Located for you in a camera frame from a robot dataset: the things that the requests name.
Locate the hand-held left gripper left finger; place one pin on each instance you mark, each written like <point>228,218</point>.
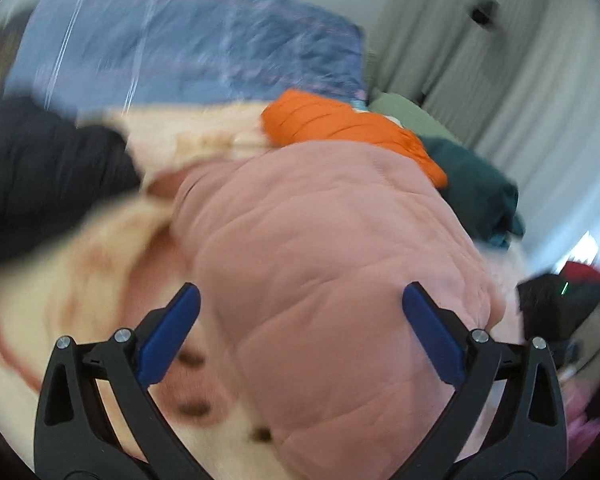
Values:
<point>167,340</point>

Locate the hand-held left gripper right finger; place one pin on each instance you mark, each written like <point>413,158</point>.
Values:
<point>437,340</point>

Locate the pink quilted jacket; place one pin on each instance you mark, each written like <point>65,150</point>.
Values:
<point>320,260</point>

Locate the red cloth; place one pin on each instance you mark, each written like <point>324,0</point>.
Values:
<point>582,271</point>

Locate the cream printed blanket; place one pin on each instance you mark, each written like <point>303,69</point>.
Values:
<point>80,270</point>

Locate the dark teal garment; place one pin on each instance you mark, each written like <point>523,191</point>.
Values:
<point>475,185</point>

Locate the black garment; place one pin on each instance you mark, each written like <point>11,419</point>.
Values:
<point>45,175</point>

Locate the grey curtain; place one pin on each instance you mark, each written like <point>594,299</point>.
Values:
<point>520,85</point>

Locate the light green cloth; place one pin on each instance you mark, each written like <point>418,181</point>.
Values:
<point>410,115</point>

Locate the orange garment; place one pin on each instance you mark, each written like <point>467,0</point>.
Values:
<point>330,120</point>

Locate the blue striped blanket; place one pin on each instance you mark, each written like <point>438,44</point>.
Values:
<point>205,45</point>

